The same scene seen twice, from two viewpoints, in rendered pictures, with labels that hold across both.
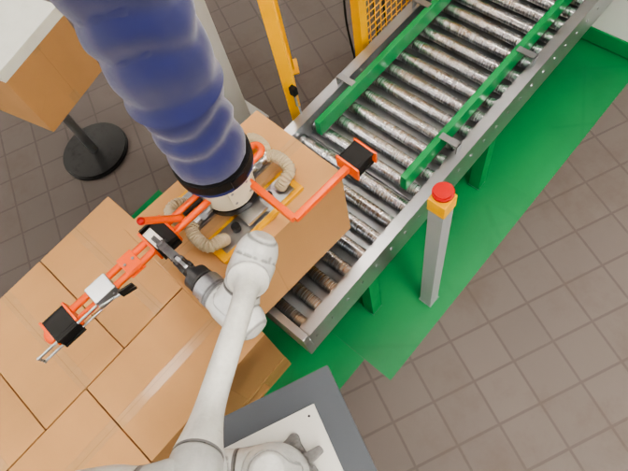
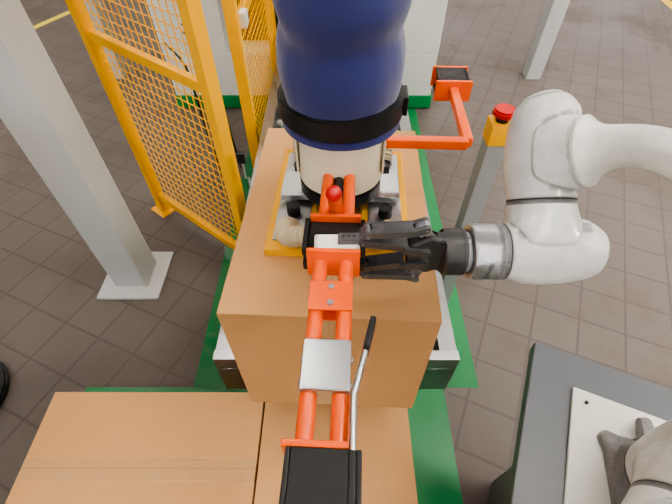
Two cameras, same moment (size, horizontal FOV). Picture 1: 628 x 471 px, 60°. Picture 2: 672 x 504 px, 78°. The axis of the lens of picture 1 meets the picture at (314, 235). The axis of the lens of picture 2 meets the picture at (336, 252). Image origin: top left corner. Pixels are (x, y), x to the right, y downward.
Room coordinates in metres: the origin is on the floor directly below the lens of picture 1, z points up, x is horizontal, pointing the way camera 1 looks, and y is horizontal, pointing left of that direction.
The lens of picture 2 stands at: (0.59, 0.79, 1.69)
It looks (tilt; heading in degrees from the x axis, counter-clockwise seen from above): 49 degrees down; 301
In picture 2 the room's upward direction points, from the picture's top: straight up
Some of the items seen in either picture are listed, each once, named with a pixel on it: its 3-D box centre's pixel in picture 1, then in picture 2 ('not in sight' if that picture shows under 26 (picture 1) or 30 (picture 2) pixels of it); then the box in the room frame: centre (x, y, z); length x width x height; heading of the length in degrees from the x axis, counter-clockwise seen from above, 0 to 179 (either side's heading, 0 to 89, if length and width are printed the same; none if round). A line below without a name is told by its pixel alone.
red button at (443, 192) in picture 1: (443, 193); (503, 114); (0.74, -0.42, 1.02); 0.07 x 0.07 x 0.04
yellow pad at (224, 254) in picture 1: (253, 213); (383, 193); (0.86, 0.15, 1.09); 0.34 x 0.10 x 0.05; 119
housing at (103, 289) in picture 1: (103, 291); (326, 371); (0.72, 0.61, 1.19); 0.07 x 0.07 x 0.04; 29
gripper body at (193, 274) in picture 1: (192, 273); (435, 251); (0.67, 0.35, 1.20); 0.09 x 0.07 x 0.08; 31
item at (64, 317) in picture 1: (62, 323); (312, 488); (0.66, 0.73, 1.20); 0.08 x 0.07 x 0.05; 119
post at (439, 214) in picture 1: (434, 258); (463, 233); (0.74, -0.42, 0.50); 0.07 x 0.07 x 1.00; 31
